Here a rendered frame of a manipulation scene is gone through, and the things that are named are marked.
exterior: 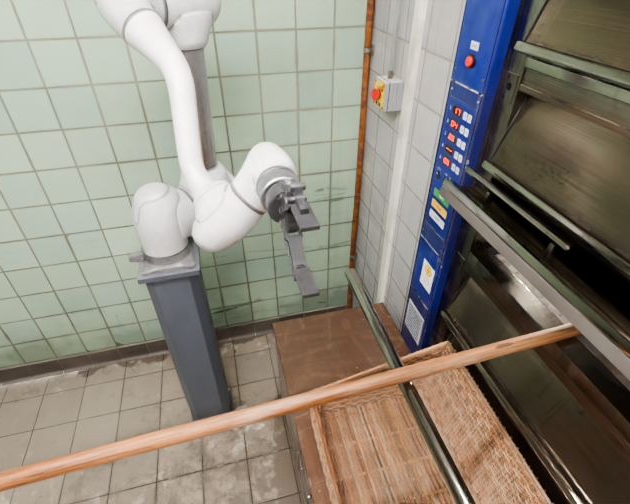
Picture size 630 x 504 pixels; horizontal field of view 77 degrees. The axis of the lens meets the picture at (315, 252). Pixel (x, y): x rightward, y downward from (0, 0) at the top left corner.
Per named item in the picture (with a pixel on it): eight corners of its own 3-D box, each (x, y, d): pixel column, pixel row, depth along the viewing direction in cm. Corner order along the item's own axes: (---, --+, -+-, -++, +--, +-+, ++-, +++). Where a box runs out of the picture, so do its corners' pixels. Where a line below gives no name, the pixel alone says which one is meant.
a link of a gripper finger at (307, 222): (308, 206, 65) (308, 202, 65) (320, 229, 60) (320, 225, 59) (290, 208, 64) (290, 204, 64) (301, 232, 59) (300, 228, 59)
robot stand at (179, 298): (191, 397, 210) (141, 244, 149) (231, 388, 214) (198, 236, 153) (192, 434, 194) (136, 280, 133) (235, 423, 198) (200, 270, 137)
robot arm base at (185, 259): (133, 247, 147) (129, 235, 144) (195, 238, 152) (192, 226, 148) (128, 279, 133) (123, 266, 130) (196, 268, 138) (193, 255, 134)
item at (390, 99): (390, 102, 152) (393, 74, 146) (401, 110, 144) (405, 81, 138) (372, 104, 150) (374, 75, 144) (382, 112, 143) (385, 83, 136)
